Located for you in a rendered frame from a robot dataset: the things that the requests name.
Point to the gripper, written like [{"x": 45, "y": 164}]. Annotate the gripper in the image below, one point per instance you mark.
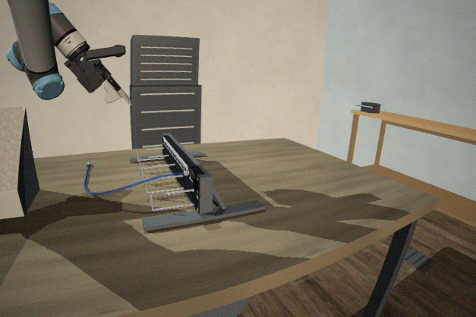
[{"x": 94, "y": 76}]

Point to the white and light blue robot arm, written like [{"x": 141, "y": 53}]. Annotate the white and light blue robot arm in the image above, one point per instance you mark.
[{"x": 38, "y": 34}]

